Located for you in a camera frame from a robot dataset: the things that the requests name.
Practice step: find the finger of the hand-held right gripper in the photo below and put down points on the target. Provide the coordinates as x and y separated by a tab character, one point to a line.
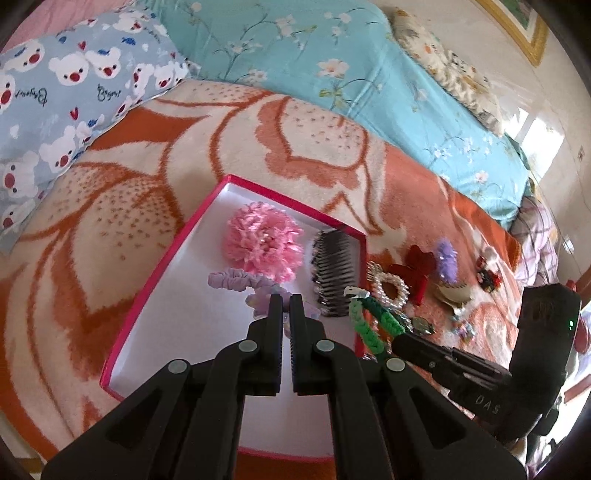
438	374
443	353

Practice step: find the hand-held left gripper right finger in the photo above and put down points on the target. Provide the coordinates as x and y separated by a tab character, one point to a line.
295	332

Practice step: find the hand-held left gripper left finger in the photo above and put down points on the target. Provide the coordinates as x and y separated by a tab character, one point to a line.
277	332

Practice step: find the small wristwatch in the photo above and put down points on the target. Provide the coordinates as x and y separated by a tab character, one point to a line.
421	325

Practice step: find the tan hair claw clip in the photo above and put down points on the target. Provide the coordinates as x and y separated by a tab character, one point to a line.
455	293

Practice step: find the light purple scrunchie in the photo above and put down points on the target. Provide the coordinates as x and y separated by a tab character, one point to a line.
231	279

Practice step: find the red velvet bow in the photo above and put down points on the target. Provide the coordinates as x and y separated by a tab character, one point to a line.
415	272

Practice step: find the pink cardboard box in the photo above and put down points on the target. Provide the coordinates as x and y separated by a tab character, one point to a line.
184	323

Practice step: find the dark hair comb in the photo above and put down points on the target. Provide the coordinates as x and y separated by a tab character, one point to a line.
332	272

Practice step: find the pink flower hair accessory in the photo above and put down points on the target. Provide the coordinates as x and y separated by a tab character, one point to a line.
265	242

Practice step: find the small red black hair clip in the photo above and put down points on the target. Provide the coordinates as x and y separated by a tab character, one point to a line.
489	274

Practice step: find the plaid cloth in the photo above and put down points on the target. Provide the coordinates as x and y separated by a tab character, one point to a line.
535	240

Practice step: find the orange and cream blanket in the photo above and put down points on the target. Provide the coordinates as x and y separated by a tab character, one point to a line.
138	207

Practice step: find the teal floral quilt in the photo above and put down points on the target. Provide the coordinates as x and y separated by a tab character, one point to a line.
323	60

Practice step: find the cream patterned pillow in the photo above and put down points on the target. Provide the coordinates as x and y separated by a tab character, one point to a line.
452	69

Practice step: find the blue bear print pillow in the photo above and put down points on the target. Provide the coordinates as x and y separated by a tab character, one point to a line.
69	92

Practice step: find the pink cloth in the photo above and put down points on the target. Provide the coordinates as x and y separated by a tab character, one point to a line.
55	23

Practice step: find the gold picture frame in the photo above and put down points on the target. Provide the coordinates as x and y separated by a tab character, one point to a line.
531	39

